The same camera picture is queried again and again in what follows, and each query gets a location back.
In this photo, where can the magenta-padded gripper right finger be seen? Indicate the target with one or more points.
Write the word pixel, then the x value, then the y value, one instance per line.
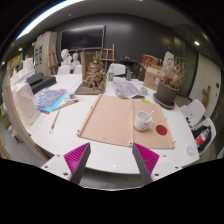
pixel 146 158

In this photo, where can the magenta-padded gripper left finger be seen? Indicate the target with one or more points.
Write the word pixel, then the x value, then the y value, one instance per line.
pixel 75 156

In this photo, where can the white printed mug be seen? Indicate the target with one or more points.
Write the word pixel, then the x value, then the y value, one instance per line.
pixel 141 121

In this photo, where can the long wooden paintbrush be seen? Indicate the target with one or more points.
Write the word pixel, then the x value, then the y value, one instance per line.
pixel 55 121

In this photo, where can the thin brush in mug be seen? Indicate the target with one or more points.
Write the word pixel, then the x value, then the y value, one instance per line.
pixel 150 115

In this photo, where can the beige canvas table mat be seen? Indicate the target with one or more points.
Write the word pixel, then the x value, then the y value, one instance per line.
pixel 110 120

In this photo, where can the black backpack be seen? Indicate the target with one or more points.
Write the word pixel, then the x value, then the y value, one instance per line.
pixel 196 131

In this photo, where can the grey plant saucer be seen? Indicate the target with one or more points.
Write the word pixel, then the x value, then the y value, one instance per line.
pixel 160 102

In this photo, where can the colourful picture pad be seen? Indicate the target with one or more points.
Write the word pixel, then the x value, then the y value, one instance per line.
pixel 50 99

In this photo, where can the small white cup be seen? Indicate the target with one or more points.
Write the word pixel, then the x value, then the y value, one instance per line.
pixel 144 90

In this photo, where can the dried plant in grey pot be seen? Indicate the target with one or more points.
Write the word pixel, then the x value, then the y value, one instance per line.
pixel 166 93

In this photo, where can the white plastic chair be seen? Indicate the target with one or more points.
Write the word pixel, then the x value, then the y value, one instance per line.
pixel 196 108
pixel 210 123

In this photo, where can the white fabric bundle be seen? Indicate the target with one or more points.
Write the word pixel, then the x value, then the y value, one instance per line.
pixel 26 103

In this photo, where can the grey printed newspaper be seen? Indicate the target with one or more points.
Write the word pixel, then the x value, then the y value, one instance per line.
pixel 125 88

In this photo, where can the brown cardboard box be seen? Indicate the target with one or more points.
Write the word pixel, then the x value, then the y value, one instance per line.
pixel 151 78

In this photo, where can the brown wooden sculpture on board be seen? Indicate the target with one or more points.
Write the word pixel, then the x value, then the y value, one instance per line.
pixel 93 78

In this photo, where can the black flat boxes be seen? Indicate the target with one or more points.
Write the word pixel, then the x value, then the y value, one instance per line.
pixel 41 83

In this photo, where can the group of white chairs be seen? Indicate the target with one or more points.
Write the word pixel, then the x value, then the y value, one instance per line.
pixel 116 69

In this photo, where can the white plaster bust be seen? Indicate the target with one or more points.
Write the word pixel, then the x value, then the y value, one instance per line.
pixel 65 56
pixel 75 60

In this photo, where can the tall wooden easel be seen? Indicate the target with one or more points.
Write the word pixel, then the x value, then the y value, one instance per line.
pixel 52 60

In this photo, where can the white cabinet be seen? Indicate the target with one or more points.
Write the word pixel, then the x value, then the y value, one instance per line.
pixel 45 50

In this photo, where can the long ceiling light panel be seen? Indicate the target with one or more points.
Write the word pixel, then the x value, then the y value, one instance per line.
pixel 43 16

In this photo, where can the wooden figure by wall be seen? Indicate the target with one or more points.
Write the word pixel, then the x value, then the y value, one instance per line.
pixel 206 95

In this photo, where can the black wall screen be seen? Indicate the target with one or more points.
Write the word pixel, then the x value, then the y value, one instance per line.
pixel 83 38

